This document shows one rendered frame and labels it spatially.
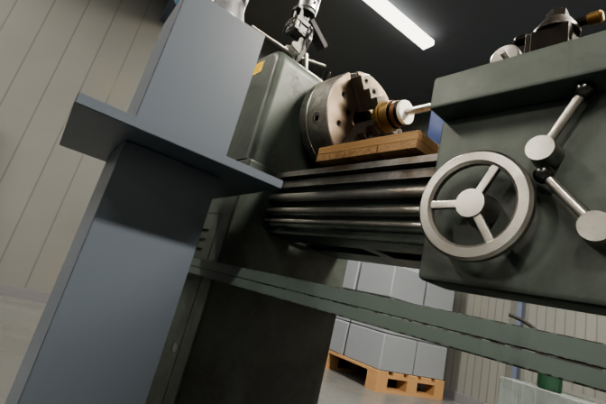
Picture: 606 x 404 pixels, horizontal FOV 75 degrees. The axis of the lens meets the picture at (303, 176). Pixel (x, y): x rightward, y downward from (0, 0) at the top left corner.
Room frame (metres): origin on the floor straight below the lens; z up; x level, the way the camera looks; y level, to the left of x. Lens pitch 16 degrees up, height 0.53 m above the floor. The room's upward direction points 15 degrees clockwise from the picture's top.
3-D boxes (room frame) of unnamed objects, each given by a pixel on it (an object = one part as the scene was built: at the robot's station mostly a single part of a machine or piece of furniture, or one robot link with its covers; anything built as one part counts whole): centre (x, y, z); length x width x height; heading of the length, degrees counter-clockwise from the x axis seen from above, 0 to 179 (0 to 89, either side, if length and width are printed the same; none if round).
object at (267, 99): (1.45, 0.15, 1.06); 0.59 x 0.48 x 0.39; 37
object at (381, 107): (1.02, -0.20, 1.08); 0.09 x 0.09 x 0.09; 37
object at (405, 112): (0.94, -0.26, 1.08); 0.13 x 0.07 x 0.07; 37
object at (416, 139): (0.95, -0.26, 0.88); 0.36 x 0.30 x 0.04; 127
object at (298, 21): (1.23, 0.15, 1.46); 0.09 x 0.08 x 0.12; 127
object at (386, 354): (4.03, -0.95, 0.63); 1.29 x 0.84 x 1.25; 31
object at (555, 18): (0.62, -0.40, 1.13); 0.08 x 0.08 x 0.03
